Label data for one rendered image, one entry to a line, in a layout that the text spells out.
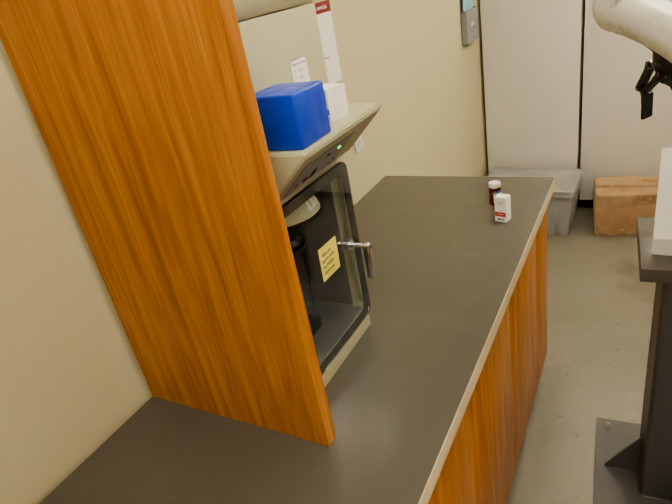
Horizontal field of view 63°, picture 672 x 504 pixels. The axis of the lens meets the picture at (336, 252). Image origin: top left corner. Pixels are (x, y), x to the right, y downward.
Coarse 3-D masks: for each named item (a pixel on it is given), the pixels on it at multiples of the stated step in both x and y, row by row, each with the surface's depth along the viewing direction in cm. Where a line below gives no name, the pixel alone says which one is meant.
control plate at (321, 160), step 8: (336, 144) 100; (344, 144) 107; (328, 152) 99; (336, 152) 106; (320, 160) 98; (328, 160) 106; (304, 168) 92; (312, 168) 98; (320, 168) 105; (304, 176) 97; (312, 176) 104; (288, 192) 96
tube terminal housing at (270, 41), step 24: (240, 24) 88; (264, 24) 94; (288, 24) 100; (312, 24) 107; (264, 48) 94; (288, 48) 100; (312, 48) 107; (264, 72) 95; (288, 72) 101; (312, 72) 108; (360, 336) 136; (336, 360) 126
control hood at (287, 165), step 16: (352, 112) 106; (368, 112) 105; (336, 128) 97; (352, 128) 101; (320, 144) 91; (352, 144) 116; (272, 160) 90; (288, 160) 88; (304, 160) 87; (288, 176) 90
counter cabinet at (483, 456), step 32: (544, 224) 210; (544, 256) 216; (544, 288) 222; (512, 320) 168; (544, 320) 229; (512, 352) 172; (544, 352) 237; (480, 384) 137; (512, 384) 176; (480, 416) 140; (512, 416) 180; (480, 448) 142; (512, 448) 185; (448, 480) 118; (480, 480) 145
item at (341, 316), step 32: (320, 192) 112; (288, 224) 103; (320, 224) 113; (352, 224) 125; (352, 256) 126; (320, 288) 115; (352, 288) 128; (320, 320) 116; (352, 320) 129; (320, 352) 117
